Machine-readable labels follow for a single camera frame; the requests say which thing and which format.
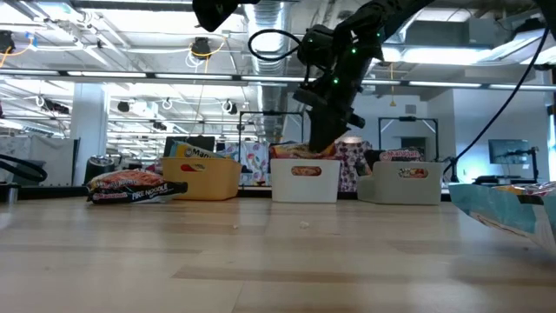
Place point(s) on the white patterned cloth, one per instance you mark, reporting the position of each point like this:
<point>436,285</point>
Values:
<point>252,156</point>

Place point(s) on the grey partition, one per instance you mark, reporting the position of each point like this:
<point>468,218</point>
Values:
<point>54,152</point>

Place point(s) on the dark wall monitor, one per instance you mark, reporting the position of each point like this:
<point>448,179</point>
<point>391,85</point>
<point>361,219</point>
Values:
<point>508,151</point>

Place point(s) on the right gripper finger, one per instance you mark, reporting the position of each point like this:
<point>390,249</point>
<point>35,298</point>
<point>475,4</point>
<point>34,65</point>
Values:
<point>317,130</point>
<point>339,126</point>

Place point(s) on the blue Maruchan ramen pack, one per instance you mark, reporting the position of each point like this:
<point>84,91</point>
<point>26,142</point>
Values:
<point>499,208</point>
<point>195,152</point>

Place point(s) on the black aluminium rig frame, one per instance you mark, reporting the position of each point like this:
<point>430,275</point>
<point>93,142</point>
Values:
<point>43,192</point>

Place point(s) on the white plastic bin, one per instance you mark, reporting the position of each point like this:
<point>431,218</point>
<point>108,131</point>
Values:
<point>282,187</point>

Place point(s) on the orange plastic bin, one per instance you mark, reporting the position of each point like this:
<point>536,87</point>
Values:
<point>208,184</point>

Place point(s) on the silver ceiling duct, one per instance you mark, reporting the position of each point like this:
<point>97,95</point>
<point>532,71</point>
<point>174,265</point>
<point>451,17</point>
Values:
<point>269,74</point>

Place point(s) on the black tower fan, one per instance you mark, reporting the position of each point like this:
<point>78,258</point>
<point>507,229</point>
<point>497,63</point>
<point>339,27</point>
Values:
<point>101,164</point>

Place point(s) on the black frame stand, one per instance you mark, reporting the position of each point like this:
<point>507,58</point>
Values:
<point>436,139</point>
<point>240,135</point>

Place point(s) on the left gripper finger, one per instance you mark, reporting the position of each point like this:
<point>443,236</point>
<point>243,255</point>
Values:
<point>223,8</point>
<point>206,13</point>

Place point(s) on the white pillar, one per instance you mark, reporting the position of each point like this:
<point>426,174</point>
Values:
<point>89,126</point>

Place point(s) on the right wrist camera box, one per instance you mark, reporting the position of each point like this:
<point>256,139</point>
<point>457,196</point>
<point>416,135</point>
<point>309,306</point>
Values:
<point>317,43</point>

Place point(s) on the dark patterned cloth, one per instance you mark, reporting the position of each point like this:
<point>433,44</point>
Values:
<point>349,169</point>

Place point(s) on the grey plastic bin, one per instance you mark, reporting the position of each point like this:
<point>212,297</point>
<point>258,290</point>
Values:
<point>382,191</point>

